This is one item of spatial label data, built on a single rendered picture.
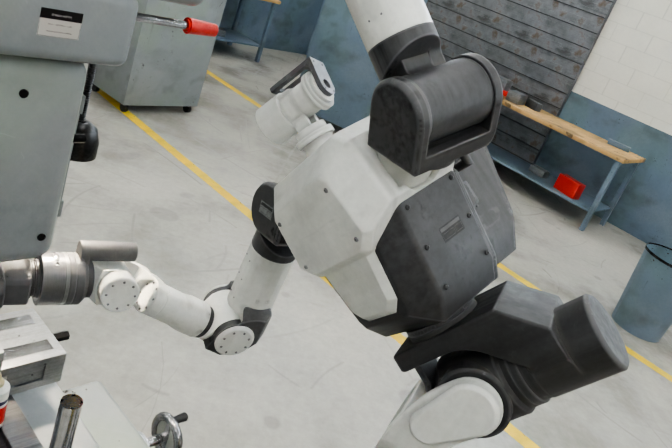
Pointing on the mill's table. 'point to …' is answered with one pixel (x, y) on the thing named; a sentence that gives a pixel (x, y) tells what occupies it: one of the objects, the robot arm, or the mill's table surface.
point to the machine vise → (29, 351)
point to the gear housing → (64, 20)
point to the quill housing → (34, 148)
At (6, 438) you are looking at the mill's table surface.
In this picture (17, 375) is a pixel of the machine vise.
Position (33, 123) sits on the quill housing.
